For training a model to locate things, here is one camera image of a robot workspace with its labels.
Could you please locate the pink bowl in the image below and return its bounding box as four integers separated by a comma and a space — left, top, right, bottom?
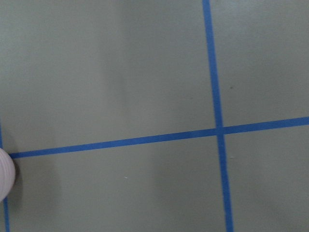
0, 148, 15, 202

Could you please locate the brown paper table cover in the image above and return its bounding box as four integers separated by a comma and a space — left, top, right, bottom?
0, 0, 309, 232

